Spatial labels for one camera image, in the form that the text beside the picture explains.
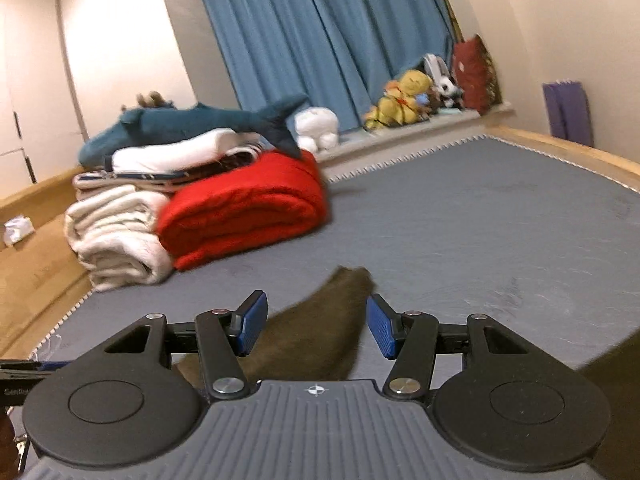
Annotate grey bed mattress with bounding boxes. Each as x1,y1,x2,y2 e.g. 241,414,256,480
30,135,640,391

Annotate white plush toy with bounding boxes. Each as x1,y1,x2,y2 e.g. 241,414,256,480
292,106,343,153

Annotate blue shark plush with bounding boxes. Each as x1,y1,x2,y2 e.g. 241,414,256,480
77,94,311,168

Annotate white window sill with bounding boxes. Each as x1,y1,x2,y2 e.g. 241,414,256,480
317,102,516,163

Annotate purple box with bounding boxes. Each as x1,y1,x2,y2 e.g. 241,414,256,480
542,80,596,148

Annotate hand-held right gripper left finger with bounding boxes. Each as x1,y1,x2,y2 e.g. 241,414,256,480
102,290,268,401

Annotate wooden bed frame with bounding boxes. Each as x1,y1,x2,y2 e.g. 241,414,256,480
0,127,640,361

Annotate red cushion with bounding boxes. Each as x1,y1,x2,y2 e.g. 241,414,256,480
450,34,501,116

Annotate folded white cloth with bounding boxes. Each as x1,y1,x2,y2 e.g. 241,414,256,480
111,128,261,173

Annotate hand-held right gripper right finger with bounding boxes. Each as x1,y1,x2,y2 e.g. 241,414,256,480
367,292,571,401

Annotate brown corduroy pants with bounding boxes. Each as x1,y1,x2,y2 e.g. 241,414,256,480
172,266,376,392

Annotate folded red blanket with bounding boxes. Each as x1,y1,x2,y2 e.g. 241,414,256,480
156,150,331,272

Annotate white rabbit plush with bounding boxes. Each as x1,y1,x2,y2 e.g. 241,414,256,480
422,54,466,111

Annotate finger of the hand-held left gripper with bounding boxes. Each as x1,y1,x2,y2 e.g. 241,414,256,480
0,358,73,379

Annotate folded cream towel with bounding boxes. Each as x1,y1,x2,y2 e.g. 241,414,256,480
64,185,176,293

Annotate yellow plush toy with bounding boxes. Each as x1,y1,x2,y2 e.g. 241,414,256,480
362,70,436,131

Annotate crumpled white tissue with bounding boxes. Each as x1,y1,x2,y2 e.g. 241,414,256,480
2,216,36,247

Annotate folded striped cloth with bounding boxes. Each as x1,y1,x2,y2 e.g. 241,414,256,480
72,142,273,194

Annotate blue curtain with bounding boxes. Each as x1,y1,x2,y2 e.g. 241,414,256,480
192,0,458,136

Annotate brown plush toy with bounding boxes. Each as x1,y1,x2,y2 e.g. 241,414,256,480
122,91,176,111

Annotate white wardrobe door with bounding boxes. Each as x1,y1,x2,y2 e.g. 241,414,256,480
0,0,90,191

